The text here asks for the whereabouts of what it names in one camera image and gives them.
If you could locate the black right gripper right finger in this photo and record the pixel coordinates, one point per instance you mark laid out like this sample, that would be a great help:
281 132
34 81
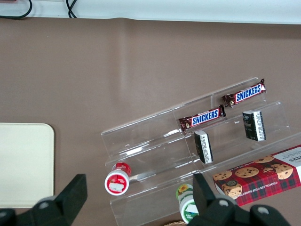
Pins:
207 207

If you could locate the Snickers chocolate bar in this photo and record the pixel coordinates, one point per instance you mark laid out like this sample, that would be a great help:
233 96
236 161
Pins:
204 117
247 93

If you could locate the clear acrylic stepped shelf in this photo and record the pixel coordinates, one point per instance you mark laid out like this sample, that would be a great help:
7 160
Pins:
152 146

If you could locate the oval tan wicker basket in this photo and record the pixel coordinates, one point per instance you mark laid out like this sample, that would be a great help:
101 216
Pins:
175 223

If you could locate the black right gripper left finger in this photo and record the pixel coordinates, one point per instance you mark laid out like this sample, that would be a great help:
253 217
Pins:
68 202

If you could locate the red lid yogurt cup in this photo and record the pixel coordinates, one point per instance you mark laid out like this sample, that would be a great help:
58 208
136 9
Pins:
117 181

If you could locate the beige plastic tray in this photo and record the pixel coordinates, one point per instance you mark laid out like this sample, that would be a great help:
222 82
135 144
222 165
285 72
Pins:
26 164

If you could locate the green lid yogurt cup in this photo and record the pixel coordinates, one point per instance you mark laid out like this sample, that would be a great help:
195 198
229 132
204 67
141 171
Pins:
185 207

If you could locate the small black white box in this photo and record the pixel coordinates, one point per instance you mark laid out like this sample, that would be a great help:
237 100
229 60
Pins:
204 147
255 126

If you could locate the red chocolate chip cookie box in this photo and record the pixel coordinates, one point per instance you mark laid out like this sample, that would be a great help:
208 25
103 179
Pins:
258 181

